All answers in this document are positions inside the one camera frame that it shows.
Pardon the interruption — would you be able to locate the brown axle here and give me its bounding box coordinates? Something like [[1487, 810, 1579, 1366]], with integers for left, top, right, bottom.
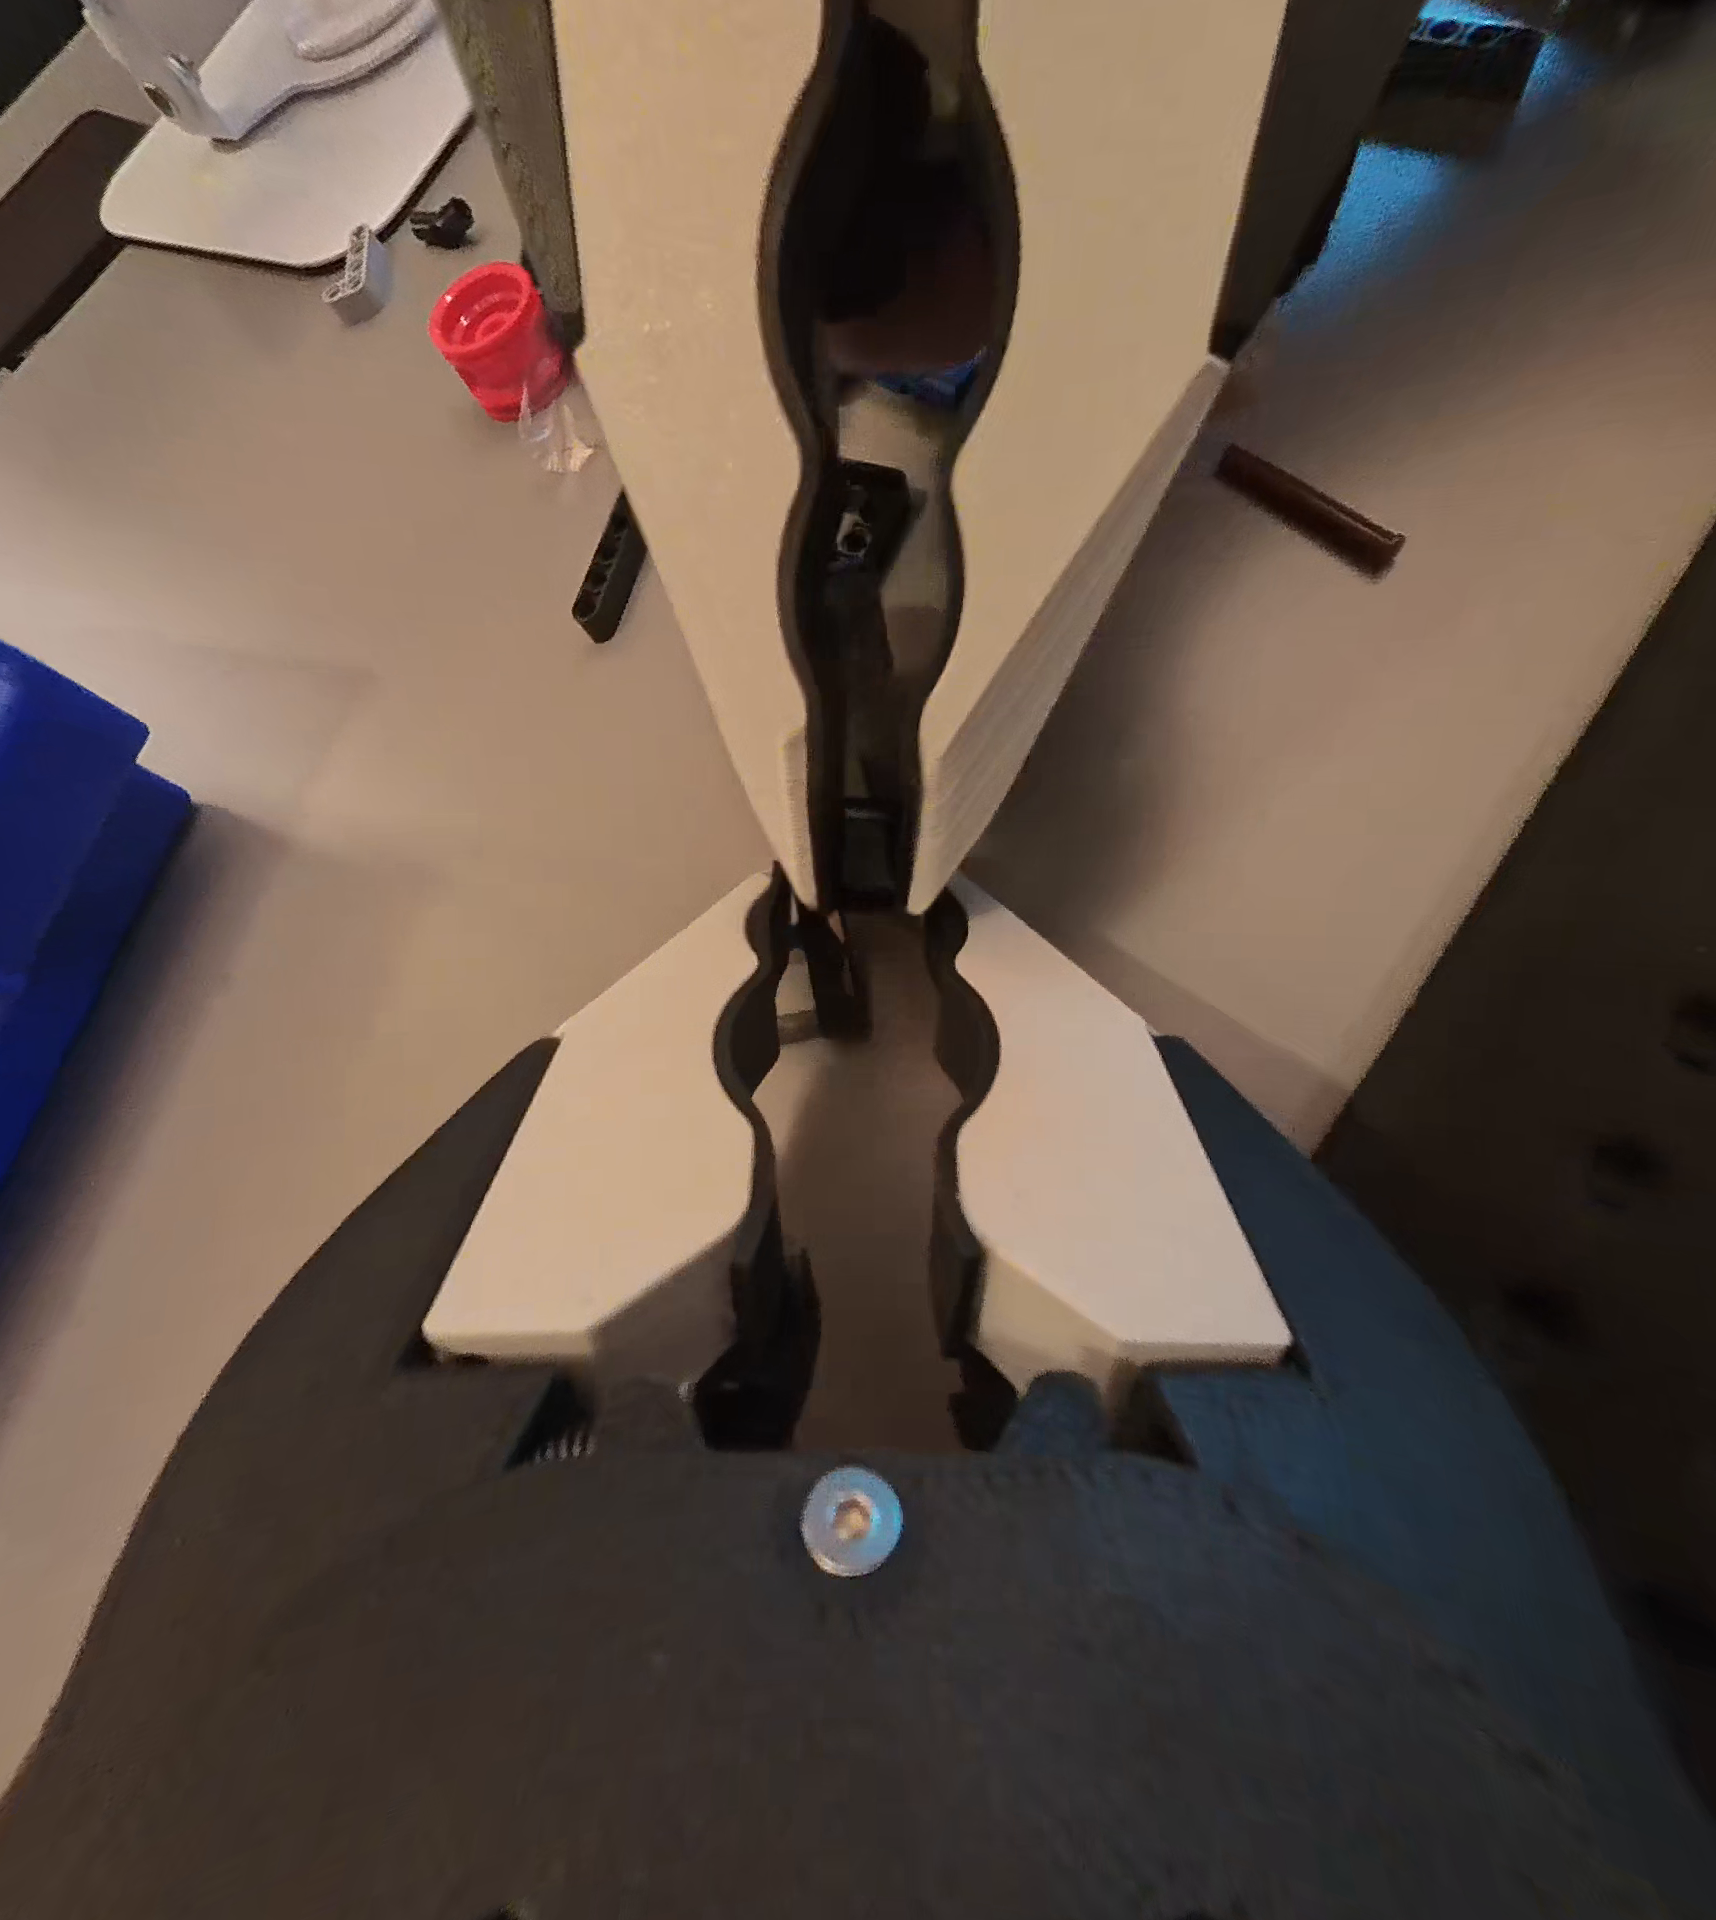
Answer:
[[1213, 441, 1408, 580]]

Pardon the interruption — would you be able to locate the small clear plastic piece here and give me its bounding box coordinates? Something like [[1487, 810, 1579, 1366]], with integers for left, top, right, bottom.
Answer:
[[515, 382, 602, 474]]

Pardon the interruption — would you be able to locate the light grey short beam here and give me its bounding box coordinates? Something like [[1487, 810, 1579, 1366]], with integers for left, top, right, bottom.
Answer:
[[319, 223, 391, 320]]

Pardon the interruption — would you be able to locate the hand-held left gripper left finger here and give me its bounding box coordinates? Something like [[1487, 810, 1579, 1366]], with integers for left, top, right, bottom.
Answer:
[[422, 869, 785, 1403]]

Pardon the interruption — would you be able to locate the long black beam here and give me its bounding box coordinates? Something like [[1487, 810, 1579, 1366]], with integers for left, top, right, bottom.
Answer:
[[567, 492, 650, 648], [1398, 0, 1537, 83]]

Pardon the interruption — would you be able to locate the grey desk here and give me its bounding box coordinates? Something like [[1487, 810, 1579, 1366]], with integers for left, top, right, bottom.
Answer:
[[0, 0, 1716, 1877]]

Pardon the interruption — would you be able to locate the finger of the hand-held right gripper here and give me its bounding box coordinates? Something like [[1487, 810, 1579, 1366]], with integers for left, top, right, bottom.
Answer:
[[906, 0, 1290, 918], [553, 0, 825, 911]]

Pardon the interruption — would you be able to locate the blue plastic bin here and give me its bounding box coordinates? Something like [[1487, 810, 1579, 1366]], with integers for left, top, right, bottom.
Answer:
[[0, 584, 198, 1390]]

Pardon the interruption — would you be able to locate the red wheel hub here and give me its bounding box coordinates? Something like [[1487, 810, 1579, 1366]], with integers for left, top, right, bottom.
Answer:
[[429, 261, 570, 421]]

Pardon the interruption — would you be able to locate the dark perforated panel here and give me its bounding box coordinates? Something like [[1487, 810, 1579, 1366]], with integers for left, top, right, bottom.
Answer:
[[1313, 352, 1716, 1920]]

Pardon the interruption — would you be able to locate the white stand base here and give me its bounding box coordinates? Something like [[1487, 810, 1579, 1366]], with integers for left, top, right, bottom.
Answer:
[[100, 0, 478, 272]]

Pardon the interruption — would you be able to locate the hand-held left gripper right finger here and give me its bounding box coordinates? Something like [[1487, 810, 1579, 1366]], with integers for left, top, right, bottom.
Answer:
[[923, 875, 1292, 1403]]

